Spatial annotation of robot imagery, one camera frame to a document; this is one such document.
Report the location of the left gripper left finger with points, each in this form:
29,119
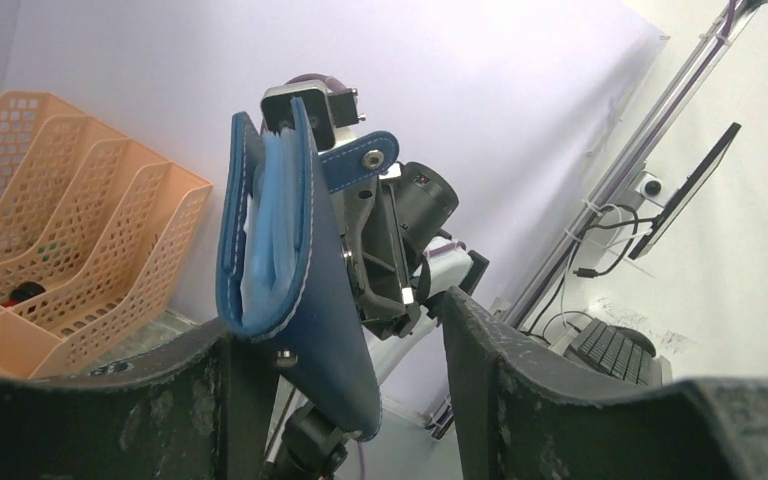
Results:
196,407

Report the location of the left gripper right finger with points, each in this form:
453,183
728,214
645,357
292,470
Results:
522,411

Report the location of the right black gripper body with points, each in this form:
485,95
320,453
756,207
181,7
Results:
386,223

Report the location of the blue leather card holder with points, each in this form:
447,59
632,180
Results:
282,284

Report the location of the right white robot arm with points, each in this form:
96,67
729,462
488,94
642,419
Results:
305,444

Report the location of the black keyboard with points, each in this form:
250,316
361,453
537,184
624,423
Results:
618,352

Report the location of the red black item in organizer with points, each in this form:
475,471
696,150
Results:
23,292

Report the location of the orange mesh file organizer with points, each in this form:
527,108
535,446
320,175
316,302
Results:
103,222

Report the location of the black monitor screen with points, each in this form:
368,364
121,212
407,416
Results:
681,198

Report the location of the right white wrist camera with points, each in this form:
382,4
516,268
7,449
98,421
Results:
330,107

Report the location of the aluminium frame rail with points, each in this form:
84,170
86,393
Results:
713,44

